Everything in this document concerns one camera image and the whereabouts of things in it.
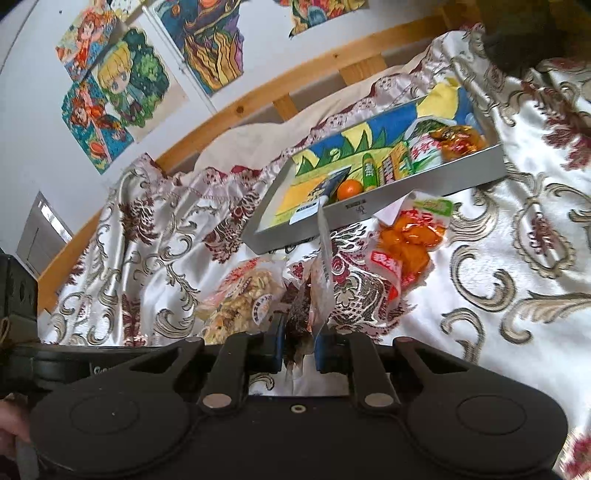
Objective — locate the gold duck snack packet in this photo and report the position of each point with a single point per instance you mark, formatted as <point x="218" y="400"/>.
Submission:
<point x="458" y="141"/>

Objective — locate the olive brown hanging garment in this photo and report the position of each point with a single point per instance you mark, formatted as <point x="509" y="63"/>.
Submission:
<point x="521" y="34"/>

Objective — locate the blue white powder sachet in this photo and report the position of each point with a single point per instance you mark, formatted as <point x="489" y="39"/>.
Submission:
<point x="320" y="195"/>

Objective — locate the grey tray with painted liner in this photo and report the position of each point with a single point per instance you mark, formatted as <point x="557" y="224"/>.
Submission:
<point x="270" y="229"/>

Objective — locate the yellow green cracker packet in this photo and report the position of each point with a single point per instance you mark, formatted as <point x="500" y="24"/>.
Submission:
<point x="396" y="166"/>

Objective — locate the starry swirl painting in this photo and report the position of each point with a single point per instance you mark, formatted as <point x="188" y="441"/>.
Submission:
<point x="206" y="35"/>

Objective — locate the orange dried fruit packet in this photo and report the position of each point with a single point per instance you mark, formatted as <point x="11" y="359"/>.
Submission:
<point x="409" y="230"/>

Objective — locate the small orange tangerine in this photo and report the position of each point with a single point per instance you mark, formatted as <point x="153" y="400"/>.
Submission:
<point x="348" y="189"/>

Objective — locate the white red green snack bag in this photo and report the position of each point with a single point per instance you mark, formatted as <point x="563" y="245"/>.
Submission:
<point x="424" y="151"/>

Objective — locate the wooden bed frame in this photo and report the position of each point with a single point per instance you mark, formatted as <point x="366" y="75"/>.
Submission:
<point x="355" y="62"/>

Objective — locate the floral satin bedspread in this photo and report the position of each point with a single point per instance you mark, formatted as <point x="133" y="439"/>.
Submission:
<point x="509" y="288"/>

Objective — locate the landscape flowers painting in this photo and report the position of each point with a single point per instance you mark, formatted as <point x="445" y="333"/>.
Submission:
<point x="310" y="13"/>

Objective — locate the blond child painting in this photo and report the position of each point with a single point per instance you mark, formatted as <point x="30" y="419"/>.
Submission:
<point x="140" y="89"/>

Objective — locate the red hair girl painting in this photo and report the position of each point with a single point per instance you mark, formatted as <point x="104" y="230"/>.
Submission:
<point x="101" y="135"/>

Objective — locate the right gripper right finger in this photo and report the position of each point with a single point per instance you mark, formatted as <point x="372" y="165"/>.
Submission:
<point x="355" y="355"/>

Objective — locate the cream pillow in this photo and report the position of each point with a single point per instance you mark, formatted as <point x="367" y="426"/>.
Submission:
<point x="248" y="149"/>

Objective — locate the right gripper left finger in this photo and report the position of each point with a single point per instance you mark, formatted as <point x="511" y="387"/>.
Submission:
<point x="241" y="356"/>

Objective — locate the green sausage stick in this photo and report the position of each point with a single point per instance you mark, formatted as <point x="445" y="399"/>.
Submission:
<point x="370" y="173"/>

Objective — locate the person's left hand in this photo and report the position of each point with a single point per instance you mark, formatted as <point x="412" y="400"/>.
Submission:
<point x="14" y="425"/>

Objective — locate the orange hair girl painting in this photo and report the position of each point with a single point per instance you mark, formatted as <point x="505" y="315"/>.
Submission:
<point x="94" y="30"/>

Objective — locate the clear nut bar packet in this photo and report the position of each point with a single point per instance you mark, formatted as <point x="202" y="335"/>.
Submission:
<point x="314" y="302"/>

